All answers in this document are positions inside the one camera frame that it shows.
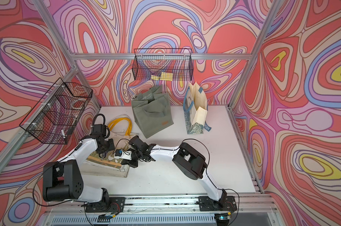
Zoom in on cream canvas tote bag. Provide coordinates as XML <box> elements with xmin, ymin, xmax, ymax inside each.
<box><xmin>79</xmin><ymin>114</ymin><xmax>139</xmax><ymax>179</ymax></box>

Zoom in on white bag yellow handles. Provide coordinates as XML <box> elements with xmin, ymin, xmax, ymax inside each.
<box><xmin>84</xmin><ymin>114</ymin><xmax>136</xmax><ymax>172</ymax></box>

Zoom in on olive green fabric bag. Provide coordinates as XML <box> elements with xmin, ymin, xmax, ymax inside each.
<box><xmin>131</xmin><ymin>85</ymin><xmax>173</xmax><ymax>138</ymax></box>

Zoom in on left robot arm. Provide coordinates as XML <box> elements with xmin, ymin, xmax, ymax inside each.
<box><xmin>42</xmin><ymin>114</ymin><xmax>115</xmax><ymax>211</ymax></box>

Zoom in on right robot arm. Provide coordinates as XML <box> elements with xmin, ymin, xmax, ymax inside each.
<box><xmin>115</xmin><ymin>136</ymin><xmax>227</xmax><ymax>211</ymax></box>

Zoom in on yellow sticky notes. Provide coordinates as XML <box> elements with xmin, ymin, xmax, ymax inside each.
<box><xmin>151</xmin><ymin>72</ymin><xmax>173</xmax><ymax>81</ymax></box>

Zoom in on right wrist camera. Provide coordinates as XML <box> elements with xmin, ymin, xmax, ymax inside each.
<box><xmin>114</xmin><ymin>149</ymin><xmax>132</xmax><ymax>160</ymax></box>

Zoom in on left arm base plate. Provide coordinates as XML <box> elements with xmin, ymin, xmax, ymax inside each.
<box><xmin>82</xmin><ymin>197</ymin><xmax>125</xmax><ymax>213</ymax></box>

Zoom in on black wire basket left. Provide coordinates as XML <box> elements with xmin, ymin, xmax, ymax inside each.
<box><xmin>19</xmin><ymin>78</ymin><xmax>93</xmax><ymax>145</ymax></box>

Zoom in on black wire basket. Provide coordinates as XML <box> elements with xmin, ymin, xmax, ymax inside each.
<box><xmin>19</xmin><ymin>78</ymin><xmax>93</xmax><ymax>145</ymax></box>
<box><xmin>132</xmin><ymin>48</ymin><xmax>194</xmax><ymax>82</ymax></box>

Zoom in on beige bag blue handles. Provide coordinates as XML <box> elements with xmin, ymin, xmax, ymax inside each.
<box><xmin>183</xmin><ymin>82</ymin><xmax>212</xmax><ymax>134</ymax></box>

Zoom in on black wire basket back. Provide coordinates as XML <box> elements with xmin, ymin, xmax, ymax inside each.
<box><xmin>132</xmin><ymin>48</ymin><xmax>194</xmax><ymax>82</ymax></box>

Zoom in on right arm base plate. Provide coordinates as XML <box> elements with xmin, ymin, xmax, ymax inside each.
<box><xmin>196</xmin><ymin>196</ymin><xmax>238</xmax><ymax>213</ymax></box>

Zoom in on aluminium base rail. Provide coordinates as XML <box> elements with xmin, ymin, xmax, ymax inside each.
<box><xmin>39</xmin><ymin>193</ymin><xmax>285</xmax><ymax>226</ymax></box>

